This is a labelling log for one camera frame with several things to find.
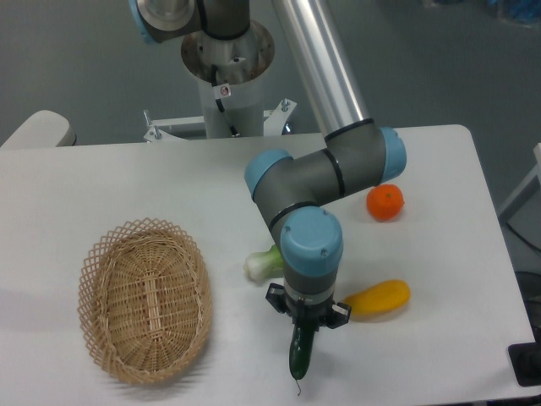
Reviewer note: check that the black device at edge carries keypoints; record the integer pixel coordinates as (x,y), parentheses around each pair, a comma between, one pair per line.
(525,360)

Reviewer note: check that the orange tangerine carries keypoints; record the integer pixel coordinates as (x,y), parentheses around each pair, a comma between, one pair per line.
(385,202)

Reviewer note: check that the white metal base frame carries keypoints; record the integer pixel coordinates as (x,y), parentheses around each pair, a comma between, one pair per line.
(276,122)

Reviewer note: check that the white chair armrest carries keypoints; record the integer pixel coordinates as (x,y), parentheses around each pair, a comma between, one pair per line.
(43,129)

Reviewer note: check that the green bok choy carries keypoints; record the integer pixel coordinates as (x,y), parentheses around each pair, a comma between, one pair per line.
(261,266)

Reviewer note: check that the dark green cucumber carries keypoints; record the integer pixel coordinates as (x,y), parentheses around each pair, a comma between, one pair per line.
(300,351)

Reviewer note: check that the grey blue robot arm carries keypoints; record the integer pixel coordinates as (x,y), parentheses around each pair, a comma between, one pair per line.
(291,193)

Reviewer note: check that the yellow mango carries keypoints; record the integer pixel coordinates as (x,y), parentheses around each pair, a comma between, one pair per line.
(379,299)

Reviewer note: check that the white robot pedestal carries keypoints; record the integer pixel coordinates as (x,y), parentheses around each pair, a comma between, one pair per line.
(230,76)

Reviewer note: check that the white furniture at right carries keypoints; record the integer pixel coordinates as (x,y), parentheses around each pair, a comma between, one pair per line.
(525,190)

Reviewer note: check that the woven wicker basket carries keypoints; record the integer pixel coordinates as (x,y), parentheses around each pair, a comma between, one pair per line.
(145,304)

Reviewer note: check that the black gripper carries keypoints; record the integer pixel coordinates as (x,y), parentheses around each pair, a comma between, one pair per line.
(315,309)

